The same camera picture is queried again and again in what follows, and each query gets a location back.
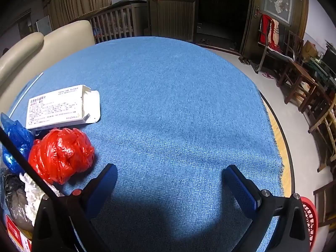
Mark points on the white medicine box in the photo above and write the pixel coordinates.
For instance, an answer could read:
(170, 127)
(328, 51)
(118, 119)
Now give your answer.
(57, 105)

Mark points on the pair of brown sandals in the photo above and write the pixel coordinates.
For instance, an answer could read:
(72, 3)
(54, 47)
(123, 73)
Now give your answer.
(245, 61)

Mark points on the metal frame chair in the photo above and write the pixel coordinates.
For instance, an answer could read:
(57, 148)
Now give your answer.
(262, 55)

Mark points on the white board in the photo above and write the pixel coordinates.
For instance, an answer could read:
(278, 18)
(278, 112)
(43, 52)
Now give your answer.
(43, 25)

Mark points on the cardboard box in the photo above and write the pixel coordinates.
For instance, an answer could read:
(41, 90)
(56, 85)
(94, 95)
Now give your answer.
(309, 48)

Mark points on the cluttered desk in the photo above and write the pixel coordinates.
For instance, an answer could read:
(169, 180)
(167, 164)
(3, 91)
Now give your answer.
(319, 65)

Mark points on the beige leather sofa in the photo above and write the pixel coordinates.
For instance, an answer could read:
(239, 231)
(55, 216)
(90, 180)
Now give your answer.
(65, 36)

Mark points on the red plastic bag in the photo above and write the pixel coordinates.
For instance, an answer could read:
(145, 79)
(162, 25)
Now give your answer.
(60, 155)

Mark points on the pink slipper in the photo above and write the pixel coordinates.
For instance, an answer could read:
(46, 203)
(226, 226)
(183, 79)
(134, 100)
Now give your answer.
(268, 75)

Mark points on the black computer monitor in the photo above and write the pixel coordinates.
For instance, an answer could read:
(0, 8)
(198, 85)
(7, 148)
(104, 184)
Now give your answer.
(329, 56)

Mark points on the beige striped garment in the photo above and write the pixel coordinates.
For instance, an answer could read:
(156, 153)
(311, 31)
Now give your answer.
(275, 34)

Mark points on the white tissue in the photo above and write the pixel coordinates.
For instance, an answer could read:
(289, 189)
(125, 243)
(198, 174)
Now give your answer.
(32, 197)

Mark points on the dark wooden chair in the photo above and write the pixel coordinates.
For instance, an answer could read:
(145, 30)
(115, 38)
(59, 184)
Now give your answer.
(296, 71)

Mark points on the thin white stick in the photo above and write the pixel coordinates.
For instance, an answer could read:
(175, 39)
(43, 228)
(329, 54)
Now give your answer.
(34, 80)

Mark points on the orange and white box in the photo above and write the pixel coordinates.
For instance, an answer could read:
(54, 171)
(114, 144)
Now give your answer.
(15, 236)

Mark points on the red garment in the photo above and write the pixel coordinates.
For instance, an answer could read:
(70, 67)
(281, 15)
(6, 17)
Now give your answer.
(265, 29)

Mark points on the wooden door with glass panel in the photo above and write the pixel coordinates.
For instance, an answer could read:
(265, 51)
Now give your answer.
(249, 31)
(173, 13)

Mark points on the blue plastic bag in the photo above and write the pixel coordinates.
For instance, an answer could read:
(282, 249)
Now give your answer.
(15, 139)

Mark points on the red plastic basket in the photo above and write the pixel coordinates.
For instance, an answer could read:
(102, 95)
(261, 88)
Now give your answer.
(311, 215)

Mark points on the wooden stool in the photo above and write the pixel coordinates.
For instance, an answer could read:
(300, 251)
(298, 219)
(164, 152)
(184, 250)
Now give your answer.
(325, 194)

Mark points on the wicker chair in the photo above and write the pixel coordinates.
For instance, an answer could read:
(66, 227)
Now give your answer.
(324, 120)

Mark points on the dark grey plastic bag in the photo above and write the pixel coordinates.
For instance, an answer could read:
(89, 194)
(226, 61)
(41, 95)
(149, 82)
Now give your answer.
(17, 207)

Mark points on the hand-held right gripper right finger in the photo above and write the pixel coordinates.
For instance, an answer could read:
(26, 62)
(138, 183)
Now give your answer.
(242, 191)

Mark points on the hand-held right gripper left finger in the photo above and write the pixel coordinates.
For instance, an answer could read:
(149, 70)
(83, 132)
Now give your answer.
(103, 189)

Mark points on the small wooden table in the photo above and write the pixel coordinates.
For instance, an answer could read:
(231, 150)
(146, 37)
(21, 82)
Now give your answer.
(319, 94)

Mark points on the dark framed picture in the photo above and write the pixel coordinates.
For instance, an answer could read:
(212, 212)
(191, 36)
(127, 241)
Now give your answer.
(25, 25)

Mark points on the wooden crib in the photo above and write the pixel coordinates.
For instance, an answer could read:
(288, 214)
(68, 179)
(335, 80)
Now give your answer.
(113, 21)

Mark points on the blue table cloth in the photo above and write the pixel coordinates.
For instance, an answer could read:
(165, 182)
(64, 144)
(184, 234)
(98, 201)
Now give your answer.
(170, 97)

